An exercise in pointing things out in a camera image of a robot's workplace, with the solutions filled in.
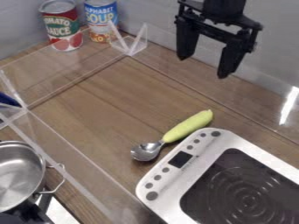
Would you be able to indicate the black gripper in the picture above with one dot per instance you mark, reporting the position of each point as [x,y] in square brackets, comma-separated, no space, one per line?
[219,20]

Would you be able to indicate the green handled metal spoon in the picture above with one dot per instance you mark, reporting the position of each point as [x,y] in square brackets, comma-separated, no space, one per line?
[147,151]

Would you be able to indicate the white and black stove top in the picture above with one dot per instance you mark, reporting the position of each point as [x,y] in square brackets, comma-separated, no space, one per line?
[218,179]

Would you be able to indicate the black stove under pot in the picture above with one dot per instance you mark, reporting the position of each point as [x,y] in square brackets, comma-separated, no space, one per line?
[46,211]

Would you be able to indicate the alphabet soup can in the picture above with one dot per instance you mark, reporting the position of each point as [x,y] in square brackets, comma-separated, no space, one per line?
[100,12]

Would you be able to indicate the tomato sauce can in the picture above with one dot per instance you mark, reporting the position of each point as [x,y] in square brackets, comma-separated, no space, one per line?
[59,14]

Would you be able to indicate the clear acrylic divider strip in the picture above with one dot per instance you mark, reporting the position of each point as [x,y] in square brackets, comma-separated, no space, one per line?
[27,127]

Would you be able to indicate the blue object at left edge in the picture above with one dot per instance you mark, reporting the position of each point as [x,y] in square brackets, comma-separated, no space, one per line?
[8,101]

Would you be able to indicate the stainless steel pot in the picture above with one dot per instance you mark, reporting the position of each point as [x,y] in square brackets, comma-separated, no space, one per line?
[23,168]

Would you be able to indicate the clear acrylic corner bracket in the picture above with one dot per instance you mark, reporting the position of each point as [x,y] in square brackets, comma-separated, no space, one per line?
[127,44]

